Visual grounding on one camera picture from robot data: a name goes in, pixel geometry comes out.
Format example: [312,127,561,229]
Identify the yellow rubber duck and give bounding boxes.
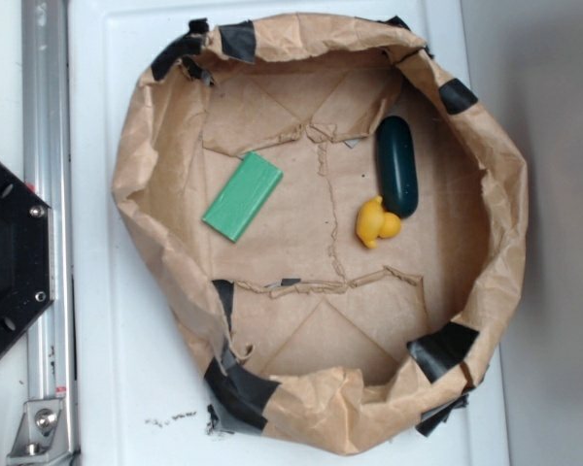
[356,196,401,250]

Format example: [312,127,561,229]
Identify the aluminium extrusion rail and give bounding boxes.
[21,1,80,465]

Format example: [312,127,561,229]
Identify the green rectangular block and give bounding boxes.
[202,151,283,242]

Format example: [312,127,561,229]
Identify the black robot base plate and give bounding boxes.
[0,162,53,359]

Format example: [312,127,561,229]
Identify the brown paper bag bin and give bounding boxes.
[112,14,529,455]

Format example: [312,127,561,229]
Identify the metal corner bracket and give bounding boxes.
[6,399,69,465]

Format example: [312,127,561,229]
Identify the dark green oblong capsule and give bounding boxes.
[376,116,419,218]

